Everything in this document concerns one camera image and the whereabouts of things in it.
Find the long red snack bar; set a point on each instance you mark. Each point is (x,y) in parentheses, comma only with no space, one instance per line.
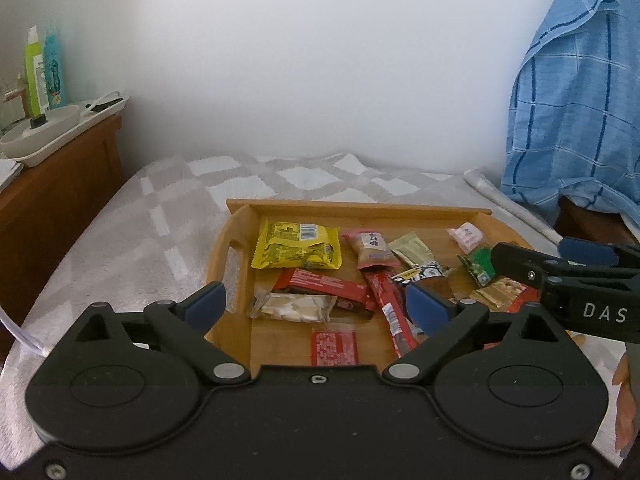
(390,310)

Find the grey checkered blanket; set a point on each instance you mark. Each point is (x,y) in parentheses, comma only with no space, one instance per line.
(150,240)

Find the red gold nut packet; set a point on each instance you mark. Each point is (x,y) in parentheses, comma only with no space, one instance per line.
(510,294)

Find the wooden serving tray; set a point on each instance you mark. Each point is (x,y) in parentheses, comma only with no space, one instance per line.
(380,217)

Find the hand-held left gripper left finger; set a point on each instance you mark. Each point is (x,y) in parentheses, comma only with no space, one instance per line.
(205,305)

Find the yellow snack packet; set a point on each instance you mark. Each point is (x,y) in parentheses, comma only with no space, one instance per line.
(295,245)

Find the wooden bed frame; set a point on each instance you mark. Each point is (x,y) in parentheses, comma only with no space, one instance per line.
(580,220)

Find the blue plaid shirt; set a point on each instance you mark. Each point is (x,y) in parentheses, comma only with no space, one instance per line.
(565,110)

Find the beige sachet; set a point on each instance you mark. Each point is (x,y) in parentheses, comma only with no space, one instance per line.
(410,249)

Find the small white pink packet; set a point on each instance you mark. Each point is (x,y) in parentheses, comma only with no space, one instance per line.
(466,237)

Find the green bottle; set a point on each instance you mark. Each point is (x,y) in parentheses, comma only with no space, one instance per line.
(34,75)

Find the white organiser tray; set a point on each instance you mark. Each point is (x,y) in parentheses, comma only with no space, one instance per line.
(45,140)

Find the white nougat packet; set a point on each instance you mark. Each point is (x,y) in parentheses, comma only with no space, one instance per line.
(295,307)

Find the wooden nightstand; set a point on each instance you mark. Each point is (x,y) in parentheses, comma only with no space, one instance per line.
(50,210)

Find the person's right hand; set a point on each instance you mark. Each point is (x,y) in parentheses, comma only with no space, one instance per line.
(622,410)

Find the teal bottle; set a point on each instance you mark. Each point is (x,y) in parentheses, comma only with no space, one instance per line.
(54,70)

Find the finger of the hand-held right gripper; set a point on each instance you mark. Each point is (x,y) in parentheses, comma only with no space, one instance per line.
(515,260)
(585,251)

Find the pink snack packet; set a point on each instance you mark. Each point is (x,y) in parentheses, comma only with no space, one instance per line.
(370,247)

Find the red square biscuit packet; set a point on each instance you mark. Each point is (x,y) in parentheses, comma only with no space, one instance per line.
(334,347)

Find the green snack packet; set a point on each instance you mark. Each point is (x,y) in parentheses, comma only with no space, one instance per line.
(477,267)

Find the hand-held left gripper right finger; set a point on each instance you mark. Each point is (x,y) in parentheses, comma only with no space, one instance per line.
(425,307)

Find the black white patterned snack packet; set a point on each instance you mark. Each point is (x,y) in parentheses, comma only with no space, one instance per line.
(417,273)

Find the red chocolate bar packet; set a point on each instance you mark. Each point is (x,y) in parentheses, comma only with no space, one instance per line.
(320,285)

